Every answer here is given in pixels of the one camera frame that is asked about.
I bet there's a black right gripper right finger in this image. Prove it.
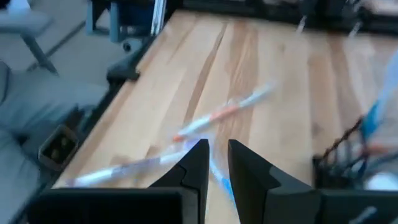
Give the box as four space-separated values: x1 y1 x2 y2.
228 139 321 224

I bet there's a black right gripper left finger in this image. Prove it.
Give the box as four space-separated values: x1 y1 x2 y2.
149 139 210 224

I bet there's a black wire caddy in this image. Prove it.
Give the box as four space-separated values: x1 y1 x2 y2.
312 114 398 190

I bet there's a purple toothbrush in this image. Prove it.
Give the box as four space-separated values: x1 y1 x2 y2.
67 146 200 189

